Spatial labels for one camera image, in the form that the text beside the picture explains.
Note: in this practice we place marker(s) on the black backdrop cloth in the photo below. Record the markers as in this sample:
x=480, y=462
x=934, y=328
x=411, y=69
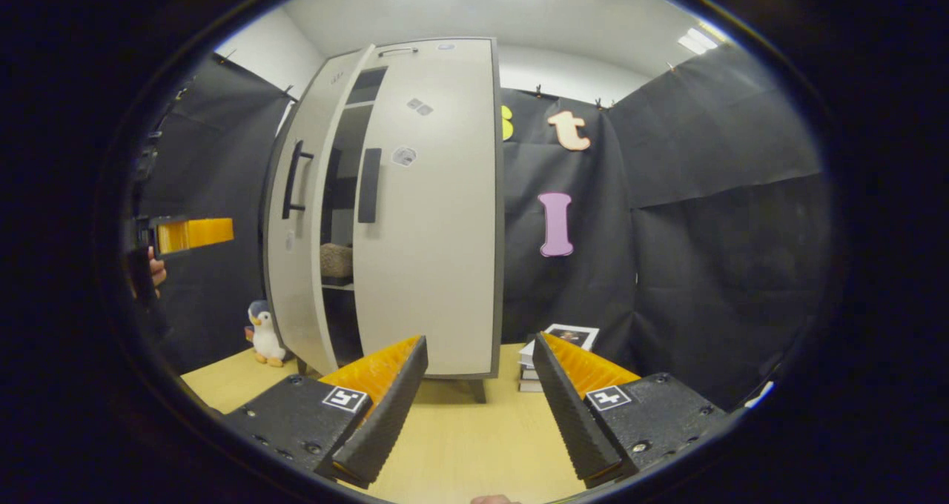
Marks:
x=726, y=267

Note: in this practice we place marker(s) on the white cabinet door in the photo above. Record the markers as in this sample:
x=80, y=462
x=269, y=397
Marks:
x=437, y=230
x=300, y=296

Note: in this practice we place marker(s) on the small ceiling light panel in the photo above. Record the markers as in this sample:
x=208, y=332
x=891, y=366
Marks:
x=703, y=38

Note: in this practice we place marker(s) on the white shoe cabinet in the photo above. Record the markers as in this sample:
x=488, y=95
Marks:
x=339, y=222

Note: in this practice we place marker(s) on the penguin plush toy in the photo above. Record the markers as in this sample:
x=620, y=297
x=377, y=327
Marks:
x=265, y=337

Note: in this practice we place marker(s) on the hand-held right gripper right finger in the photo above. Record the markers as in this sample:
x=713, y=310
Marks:
x=571, y=408

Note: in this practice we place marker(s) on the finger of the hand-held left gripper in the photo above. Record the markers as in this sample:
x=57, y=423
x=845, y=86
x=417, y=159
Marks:
x=196, y=233

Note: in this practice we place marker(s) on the white book with dark picture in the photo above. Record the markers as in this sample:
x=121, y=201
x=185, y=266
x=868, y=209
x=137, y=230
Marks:
x=567, y=337

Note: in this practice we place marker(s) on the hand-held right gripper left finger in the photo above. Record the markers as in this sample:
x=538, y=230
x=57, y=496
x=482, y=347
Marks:
x=389, y=408

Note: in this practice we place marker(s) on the brown fuzzy shoe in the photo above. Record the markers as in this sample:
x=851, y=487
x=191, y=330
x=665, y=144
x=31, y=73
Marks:
x=336, y=261

